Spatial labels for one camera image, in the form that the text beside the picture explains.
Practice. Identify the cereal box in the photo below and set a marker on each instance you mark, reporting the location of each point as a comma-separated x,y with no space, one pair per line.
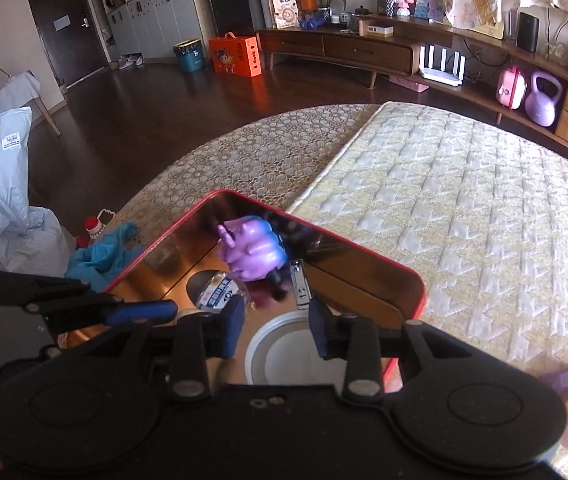
284,13

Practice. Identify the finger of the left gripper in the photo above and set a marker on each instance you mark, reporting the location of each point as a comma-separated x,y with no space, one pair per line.
65,305

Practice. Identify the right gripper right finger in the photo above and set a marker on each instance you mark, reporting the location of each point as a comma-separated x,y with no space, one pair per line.
356,341

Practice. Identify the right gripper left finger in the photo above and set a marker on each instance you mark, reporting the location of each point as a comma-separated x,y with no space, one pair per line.
199,337

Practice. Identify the purple block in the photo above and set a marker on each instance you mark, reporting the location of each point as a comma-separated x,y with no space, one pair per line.
558,380

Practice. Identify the black speaker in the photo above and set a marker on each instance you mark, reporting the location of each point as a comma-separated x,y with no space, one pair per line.
528,29

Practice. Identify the purple monster toy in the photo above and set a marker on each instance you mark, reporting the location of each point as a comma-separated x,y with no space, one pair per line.
251,249

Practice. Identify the orange gift bag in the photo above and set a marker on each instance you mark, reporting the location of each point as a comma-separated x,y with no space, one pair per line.
236,55

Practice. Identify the white wifi router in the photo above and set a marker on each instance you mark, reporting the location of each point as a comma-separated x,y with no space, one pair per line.
441,66

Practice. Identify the teal trash bin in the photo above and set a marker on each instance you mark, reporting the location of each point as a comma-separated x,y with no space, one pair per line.
189,55

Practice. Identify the wooden tv cabinet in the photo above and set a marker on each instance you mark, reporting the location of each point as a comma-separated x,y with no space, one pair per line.
390,46

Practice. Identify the quilted cream mat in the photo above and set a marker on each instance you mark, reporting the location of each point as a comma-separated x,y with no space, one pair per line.
478,212

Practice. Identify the purple kettlebell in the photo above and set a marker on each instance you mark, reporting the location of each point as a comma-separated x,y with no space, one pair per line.
539,106

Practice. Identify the round tin lid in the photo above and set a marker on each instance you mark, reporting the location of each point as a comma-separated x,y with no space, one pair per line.
283,353

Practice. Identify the pink toy case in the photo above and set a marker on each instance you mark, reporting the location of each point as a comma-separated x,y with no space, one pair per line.
511,87

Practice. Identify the red metal tin box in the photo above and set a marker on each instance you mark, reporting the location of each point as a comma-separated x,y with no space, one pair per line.
348,278

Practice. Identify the light blue plastic bag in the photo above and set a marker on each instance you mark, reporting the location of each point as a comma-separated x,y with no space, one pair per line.
32,240

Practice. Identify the blue rubber glove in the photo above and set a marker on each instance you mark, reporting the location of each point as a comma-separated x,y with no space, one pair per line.
102,262

